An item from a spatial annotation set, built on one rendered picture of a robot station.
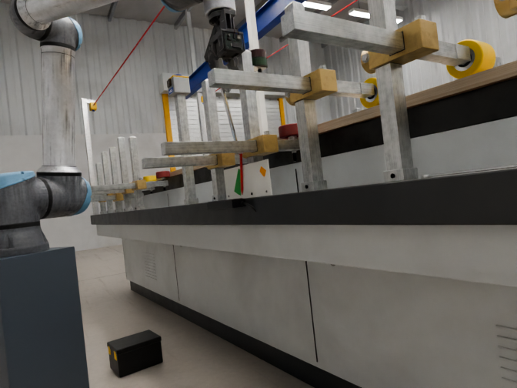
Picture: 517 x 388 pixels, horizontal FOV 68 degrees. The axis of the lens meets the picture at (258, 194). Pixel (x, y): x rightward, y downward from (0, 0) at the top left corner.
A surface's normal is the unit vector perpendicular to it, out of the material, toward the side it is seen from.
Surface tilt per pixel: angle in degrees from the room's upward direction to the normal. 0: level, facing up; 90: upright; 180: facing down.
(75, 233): 90
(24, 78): 90
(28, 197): 90
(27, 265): 90
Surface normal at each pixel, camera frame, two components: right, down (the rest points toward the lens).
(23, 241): 0.62, -0.41
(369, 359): -0.83, 0.09
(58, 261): 0.86, -0.10
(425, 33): 0.55, -0.07
